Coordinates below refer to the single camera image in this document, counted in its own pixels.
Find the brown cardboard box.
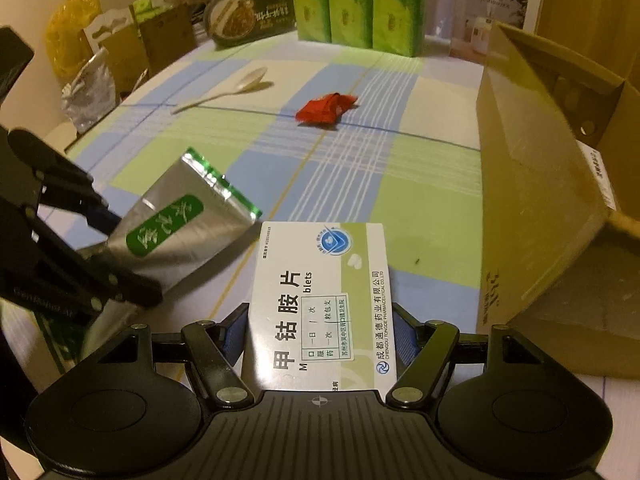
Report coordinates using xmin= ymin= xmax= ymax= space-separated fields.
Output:
xmin=476 ymin=24 xmax=639 ymax=378

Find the green tissue pack bundle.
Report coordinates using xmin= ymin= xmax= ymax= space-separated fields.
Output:
xmin=293 ymin=0 xmax=426 ymax=58

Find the yellow plastic bag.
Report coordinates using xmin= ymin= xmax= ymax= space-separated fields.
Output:
xmin=44 ymin=0 xmax=102 ymax=86

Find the plaid tablecloth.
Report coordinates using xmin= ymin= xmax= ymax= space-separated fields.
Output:
xmin=0 ymin=29 xmax=640 ymax=480

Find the red snack wrapper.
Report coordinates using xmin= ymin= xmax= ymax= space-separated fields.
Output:
xmin=295 ymin=92 xmax=358 ymax=127

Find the white medicine box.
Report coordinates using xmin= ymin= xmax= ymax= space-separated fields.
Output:
xmin=242 ymin=221 xmax=397 ymax=394

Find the crumpled silver foil bag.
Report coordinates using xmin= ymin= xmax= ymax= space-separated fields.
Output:
xmin=61 ymin=48 xmax=119 ymax=134

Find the silver green foil pouch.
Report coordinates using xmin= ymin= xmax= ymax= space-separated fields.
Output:
xmin=79 ymin=146 xmax=264 ymax=356

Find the white plastic spoon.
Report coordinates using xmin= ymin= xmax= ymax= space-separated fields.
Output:
xmin=171 ymin=66 xmax=268 ymax=115

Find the dark instant noodle bowl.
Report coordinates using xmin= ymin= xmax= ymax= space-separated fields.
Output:
xmin=203 ymin=0 xmax=296 ymax=48

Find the brown paper bag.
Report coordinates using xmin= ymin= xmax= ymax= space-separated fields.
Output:
xmin=84 ymin=0 xmax=196 ymax=96

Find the white appliance box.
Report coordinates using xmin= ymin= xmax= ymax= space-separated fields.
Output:
xmin=449 ymin=0 xmax=528 ymax=64

